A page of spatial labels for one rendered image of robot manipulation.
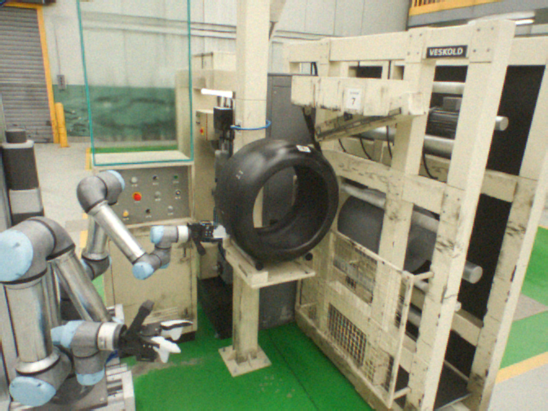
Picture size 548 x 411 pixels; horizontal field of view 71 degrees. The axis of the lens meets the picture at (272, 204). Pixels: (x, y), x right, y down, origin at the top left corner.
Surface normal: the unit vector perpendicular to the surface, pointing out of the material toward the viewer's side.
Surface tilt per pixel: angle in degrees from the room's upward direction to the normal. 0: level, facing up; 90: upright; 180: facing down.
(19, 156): 90
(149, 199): 90
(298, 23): 90
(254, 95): 90
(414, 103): 72
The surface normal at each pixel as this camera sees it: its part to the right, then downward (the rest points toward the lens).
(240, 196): -0.32, 0.06
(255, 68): 0.45, 0.29
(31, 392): -0.04, 0.43
